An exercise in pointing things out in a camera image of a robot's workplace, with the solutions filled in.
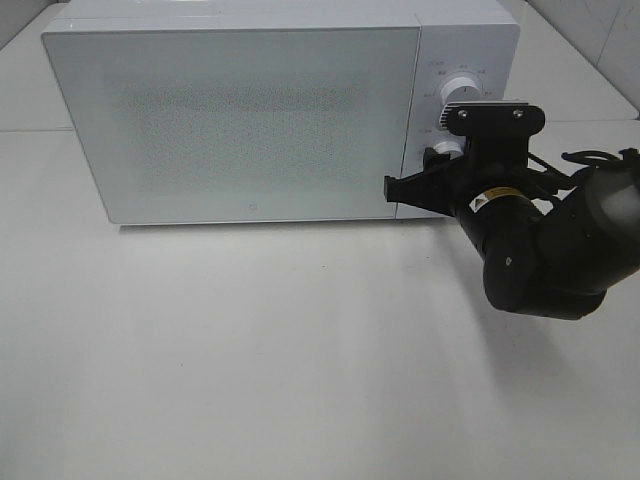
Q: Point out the white timer knob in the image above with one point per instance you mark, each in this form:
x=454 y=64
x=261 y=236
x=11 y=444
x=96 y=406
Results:
x=451 y=147

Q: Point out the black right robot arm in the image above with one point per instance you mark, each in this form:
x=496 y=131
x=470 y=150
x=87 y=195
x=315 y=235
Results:
x=552 y=244

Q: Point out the white microwave oven body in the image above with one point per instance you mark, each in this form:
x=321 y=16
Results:
x=477 y=37

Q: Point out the upper white power knob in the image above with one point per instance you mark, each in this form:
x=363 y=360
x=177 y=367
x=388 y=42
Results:
x=461 y=87

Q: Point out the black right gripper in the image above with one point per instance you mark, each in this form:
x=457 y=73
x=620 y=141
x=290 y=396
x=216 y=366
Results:
x=487 y=185

